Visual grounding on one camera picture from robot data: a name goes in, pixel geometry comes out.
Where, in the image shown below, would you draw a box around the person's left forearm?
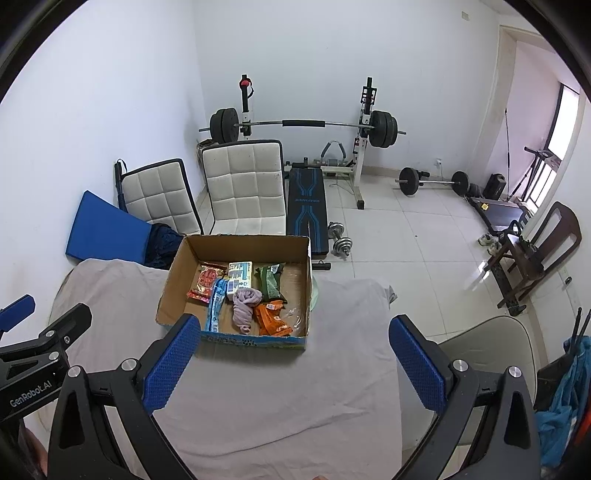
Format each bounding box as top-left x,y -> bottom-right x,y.
18,427 -> 49,476

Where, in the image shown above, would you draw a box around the orange snack packet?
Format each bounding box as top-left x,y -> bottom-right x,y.
253,300 -> 294,337

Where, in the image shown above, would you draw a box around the short barbell with black plates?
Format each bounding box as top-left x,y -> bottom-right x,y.
394,167 -> 471,197

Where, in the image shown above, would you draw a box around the black sticks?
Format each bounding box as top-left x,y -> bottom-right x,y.
570,309 -> 591,352

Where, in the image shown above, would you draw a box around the black strap pole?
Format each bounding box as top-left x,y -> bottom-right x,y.
114,159 -> 127,210

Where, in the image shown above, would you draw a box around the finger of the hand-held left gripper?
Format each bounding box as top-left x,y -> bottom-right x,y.
0,295 -> 36,333
0,303 -> 93,366

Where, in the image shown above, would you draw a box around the dark green snack packet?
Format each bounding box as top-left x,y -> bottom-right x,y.
255,263 -> 288,303

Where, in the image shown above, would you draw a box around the dark blue cloth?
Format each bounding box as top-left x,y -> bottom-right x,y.
145,223 -> 184,271

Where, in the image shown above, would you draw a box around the long blue snack packet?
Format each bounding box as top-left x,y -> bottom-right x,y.
204,278 -> 230,333

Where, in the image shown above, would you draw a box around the grey table cloth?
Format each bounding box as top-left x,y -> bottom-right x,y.
39,258 -> 402,480

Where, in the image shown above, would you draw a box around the white barbell rack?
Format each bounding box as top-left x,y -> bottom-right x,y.
239,74 -> 384,210

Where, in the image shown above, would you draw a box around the red snack packet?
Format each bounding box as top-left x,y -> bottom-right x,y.
187,262 -> 225,303

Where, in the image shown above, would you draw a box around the purple cloth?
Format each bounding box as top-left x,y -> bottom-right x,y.
232,287 -> 262,334

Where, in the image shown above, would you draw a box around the window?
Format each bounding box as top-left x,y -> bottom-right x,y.
531,83 -> 583,208

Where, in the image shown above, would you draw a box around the blue plastic bag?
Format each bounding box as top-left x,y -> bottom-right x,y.
536,337 -> 591,467

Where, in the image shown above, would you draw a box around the black and blue weight bench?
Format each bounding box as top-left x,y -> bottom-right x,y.
285,161 -> 331,271

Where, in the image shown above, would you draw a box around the cardboard box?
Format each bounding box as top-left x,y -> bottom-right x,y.
156,234 -> 315,352

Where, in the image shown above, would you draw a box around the white quilted chair black frame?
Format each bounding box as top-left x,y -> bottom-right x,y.
121,158 -> 204,236

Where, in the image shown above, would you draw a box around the grey ab trainer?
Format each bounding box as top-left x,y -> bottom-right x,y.
316,141 -> 352,169

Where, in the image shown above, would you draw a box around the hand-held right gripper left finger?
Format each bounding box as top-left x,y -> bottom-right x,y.
47,314 -> 201,480

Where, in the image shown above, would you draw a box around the white and green tissue pack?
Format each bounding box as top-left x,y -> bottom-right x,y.
228,261 -> 254,291

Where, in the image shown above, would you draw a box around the black treadmill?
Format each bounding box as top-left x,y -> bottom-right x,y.
468,196 -> 532,232

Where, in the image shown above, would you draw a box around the blue foam mat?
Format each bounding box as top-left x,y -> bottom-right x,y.
65,191 -> 153,261

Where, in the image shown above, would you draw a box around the dark wooden chair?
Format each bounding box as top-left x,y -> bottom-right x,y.
487,202 -> 583,317

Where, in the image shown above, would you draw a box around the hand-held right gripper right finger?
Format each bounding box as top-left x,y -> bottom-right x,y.
389,315 -> 541,480

